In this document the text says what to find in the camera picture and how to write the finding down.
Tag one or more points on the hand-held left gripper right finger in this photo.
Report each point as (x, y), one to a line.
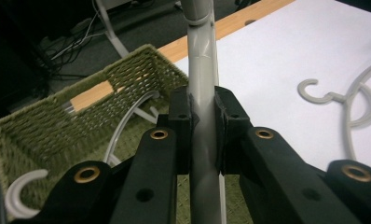
(267, 174)

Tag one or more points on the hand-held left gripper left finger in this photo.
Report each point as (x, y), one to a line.
(149, 174)

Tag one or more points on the grey plastic clothes hanger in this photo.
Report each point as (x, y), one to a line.
(314, 99)
(202, 62)
(12, 196)

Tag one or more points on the green woven basket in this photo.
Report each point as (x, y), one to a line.
(50, 130)

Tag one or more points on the white foam board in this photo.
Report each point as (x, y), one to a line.
(267, 62)

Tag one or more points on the white metal stand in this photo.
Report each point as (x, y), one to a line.
(112, 34)

